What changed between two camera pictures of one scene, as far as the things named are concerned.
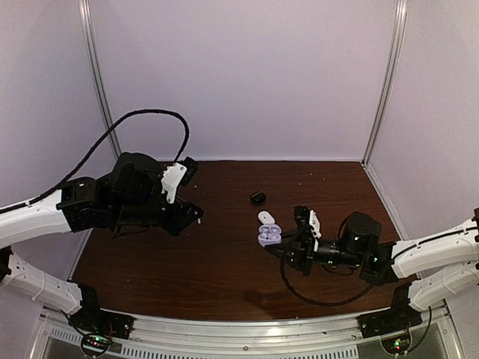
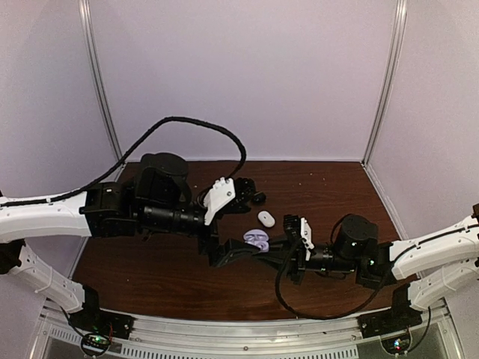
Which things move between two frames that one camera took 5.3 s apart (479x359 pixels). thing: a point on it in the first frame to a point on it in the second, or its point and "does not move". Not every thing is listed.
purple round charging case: (269, 234) to (258, 238)
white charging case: (266, 218) does not move
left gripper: (177, 223) to (207, 247)
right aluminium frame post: (394, 73) does not move
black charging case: (258, 198) does not move
